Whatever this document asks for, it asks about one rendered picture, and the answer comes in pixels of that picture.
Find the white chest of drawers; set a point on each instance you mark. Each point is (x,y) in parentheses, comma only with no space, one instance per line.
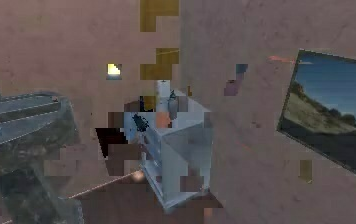
(182,150)

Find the dark spiky small object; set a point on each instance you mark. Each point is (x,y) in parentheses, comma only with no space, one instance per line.
(140,122)

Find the framed landscape picture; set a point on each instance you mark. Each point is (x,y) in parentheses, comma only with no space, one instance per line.
(332,110)

